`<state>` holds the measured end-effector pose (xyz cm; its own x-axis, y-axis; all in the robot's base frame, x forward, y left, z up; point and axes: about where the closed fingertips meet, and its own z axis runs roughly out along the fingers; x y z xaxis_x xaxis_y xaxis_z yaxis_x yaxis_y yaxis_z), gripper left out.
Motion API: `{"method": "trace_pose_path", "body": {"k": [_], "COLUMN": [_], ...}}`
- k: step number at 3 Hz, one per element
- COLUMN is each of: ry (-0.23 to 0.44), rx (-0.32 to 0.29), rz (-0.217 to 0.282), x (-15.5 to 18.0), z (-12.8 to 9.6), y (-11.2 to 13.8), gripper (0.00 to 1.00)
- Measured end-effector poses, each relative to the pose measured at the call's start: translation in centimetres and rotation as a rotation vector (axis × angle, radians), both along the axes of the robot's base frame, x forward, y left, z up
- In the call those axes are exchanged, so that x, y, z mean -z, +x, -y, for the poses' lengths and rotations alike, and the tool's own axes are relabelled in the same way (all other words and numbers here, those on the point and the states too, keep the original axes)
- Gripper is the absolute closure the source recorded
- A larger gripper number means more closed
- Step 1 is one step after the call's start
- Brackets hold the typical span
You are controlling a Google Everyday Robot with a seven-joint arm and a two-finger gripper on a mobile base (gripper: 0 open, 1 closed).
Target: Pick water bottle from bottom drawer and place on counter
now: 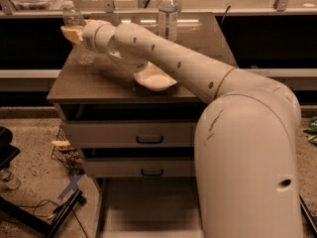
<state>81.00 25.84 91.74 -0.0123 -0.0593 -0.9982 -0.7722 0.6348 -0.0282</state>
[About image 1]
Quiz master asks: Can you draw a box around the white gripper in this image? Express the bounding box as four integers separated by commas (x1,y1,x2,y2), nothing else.
60,19,111,53

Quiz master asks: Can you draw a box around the clear water bottle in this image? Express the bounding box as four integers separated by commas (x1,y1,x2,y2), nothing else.
62,0,95,65

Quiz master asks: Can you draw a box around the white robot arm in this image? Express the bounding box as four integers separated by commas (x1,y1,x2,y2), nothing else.
61,20,303,238

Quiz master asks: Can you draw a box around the labelled water bottle on counter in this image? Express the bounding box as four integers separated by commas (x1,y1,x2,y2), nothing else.
158,0,177,42

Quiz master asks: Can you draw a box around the upper grey drawer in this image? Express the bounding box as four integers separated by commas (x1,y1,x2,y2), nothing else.
62,121,196,149

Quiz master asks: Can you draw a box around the grey drawer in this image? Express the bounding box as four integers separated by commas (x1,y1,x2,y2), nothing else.
82,158,195,178
62,121,196,149

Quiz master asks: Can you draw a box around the middle grey drawer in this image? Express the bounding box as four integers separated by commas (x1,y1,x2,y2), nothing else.
82,158,195,178

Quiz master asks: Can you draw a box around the water bottle on floor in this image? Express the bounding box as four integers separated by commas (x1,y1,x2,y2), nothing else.
0,169,21,189

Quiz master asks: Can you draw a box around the open bottom drawer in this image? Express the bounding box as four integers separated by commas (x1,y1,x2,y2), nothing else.
95,178,204,238

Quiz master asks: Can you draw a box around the white paper bowl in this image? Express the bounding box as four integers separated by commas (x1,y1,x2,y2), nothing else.
134,62,177,91

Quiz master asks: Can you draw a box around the snack packet in basket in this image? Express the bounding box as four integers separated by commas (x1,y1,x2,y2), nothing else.
52,140,72,151

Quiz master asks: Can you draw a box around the black stand base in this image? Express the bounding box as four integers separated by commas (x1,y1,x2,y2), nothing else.
0,189,85,238

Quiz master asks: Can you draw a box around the green snack bag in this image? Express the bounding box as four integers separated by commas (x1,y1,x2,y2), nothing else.
304,116,317,147

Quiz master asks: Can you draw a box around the black bar on floor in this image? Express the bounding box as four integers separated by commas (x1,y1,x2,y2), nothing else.
299,196,317,238

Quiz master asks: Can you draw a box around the wire mesh basket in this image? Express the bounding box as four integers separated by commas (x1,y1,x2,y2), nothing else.
51,128,82,170

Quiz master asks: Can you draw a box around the black cable on floor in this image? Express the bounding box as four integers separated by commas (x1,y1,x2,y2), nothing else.
13,199,90,238

